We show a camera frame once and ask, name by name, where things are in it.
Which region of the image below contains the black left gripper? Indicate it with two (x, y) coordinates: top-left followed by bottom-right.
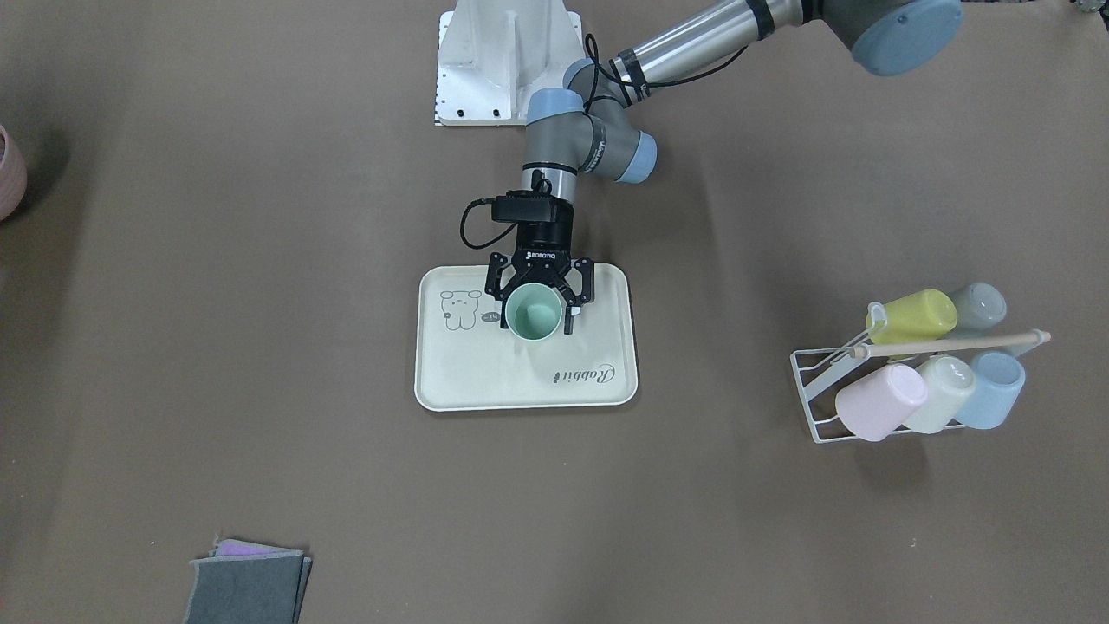
(484, 206), (596, 335)

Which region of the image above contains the green cup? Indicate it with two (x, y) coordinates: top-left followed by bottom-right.
(503, 282), (564, 342)

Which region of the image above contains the cream rabbit print tray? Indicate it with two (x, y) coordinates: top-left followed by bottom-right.
(413, 263), (639, 412)

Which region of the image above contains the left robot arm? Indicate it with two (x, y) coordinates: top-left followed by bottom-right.
(484, 1), (963, 335)

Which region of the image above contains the pink cup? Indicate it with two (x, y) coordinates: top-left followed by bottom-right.
(834, 364), (930, 442)

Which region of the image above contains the yellow cup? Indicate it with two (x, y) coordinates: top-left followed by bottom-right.
(866, 289), (958, 345)

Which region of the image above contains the cream white cup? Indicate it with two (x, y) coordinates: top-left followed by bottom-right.
(903, 355), (976, 434)

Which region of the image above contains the grey cup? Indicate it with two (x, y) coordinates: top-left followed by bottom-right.
(946, 282), (1008, 335)

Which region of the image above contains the light blue cup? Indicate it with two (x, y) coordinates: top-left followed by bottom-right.
(953, 351), (1027, 430)

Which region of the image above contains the folded grey cloth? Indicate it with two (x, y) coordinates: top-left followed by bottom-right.
(184, 538), (313, 623)

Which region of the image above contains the pink ice bowl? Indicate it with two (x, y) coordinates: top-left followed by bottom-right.
(1, 126), (28, 221)

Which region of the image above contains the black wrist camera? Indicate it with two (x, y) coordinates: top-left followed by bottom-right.
(491, 190), (572, 224)

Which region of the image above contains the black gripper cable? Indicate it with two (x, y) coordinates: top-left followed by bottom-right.
(459, 198), (521, 252)

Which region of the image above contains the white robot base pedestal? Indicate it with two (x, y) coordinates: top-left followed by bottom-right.
(433, 1), (586, 127)

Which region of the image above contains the white wire cup rack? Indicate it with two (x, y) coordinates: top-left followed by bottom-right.
(788, 328), (1054, 444)

